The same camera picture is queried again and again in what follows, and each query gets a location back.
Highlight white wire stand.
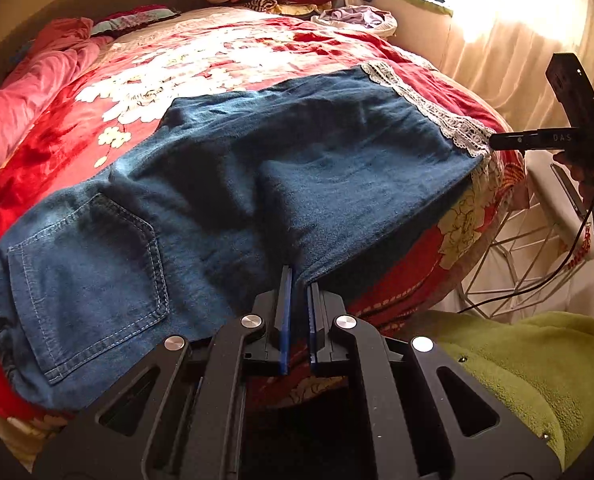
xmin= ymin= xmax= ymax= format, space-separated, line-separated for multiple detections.
xmin=458 ymin=152 xmax=594 ymax=320

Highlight green fleece clothing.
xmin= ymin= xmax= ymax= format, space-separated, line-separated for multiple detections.
xmin=417 ymin=310 xmax=594 ymax=472

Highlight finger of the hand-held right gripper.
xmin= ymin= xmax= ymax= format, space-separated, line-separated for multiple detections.
xmin=489 ymin=129 xmax=575 ymax=152

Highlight patterned pillow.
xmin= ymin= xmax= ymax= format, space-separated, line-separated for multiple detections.
xmin=90 ymin=5 xmax=183 ymax=38

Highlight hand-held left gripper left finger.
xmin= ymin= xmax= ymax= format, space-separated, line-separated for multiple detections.
xmin=32 ymin=264 xmax=295 ymax=480

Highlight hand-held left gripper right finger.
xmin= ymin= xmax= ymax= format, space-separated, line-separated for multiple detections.
xmin=306 ymin=283 xmax=564 ymax=480

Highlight pink duvet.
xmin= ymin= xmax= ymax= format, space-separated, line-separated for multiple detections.
xmin=0 ymin=17 xmax=114 ymax=196

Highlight cream curtain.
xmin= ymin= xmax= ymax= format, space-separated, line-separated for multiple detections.
xmin=439 ymin=0 xmax=594 ymax=133

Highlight red floral blanket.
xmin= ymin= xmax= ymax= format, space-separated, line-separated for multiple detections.
xmin=0 ymin=7 xmax=528 ymax=461

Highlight black cable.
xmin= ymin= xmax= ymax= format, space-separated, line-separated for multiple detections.
xmin=457 ymin=202 xmax=594 ymax=315

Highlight grey bed headboard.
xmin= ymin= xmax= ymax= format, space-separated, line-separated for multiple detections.
xmin=0 ymin=0 xmax=213 ymax=96

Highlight purple clothes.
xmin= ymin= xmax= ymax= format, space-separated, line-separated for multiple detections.
xmin=327 ymin=6 xmax=385 ymax=28

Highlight green edged cushion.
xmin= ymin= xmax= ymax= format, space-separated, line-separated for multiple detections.
xmin=374 ymin=0 xmax=454 ymax=17

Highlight patterned laundry basket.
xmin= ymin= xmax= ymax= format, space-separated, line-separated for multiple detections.
xmin=309 ymin=5 xmax=399 ymax=39

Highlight red beaded cord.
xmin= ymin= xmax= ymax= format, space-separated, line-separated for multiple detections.
xmin=566 ymin=224 xmax=594 ymax=268

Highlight person's right hand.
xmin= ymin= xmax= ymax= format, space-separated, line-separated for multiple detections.
xmin=552 ymin=152 xmax=594 ymax=203

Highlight blue denim pants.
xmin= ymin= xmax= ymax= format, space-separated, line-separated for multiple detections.
xmin=0 ymin=67 xmax=498 ymax=411

